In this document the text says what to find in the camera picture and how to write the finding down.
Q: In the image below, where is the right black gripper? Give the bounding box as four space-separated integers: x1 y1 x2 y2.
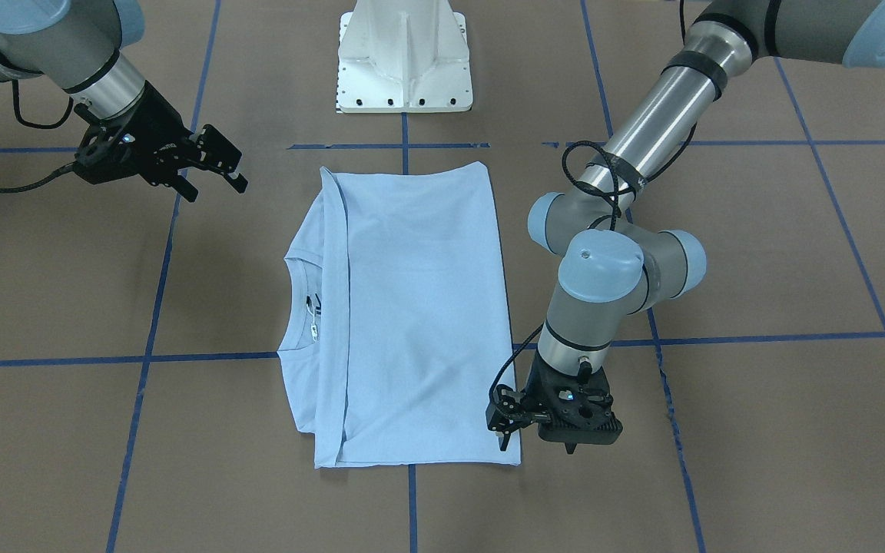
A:
96 81 248 203

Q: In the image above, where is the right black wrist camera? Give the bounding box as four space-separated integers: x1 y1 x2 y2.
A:
73 124 140 184

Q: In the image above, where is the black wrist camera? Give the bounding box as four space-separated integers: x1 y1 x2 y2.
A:
534 367 624 454
73 124 140 184

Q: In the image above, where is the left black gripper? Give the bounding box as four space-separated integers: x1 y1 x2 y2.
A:
487 356 566 452

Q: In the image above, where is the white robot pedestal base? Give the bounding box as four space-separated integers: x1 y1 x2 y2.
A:
335 1 474 114

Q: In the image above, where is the light blue t-shirt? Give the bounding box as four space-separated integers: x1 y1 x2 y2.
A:
277 162 521 469

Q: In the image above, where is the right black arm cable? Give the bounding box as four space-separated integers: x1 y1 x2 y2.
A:
0 38 78 193

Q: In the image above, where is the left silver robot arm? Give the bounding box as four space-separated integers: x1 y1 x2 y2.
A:
486 1 885 452

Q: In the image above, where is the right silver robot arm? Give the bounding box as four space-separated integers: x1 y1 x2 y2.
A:
0 1 248 202

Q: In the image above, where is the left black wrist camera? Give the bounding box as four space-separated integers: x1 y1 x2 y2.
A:
534 367 624 454

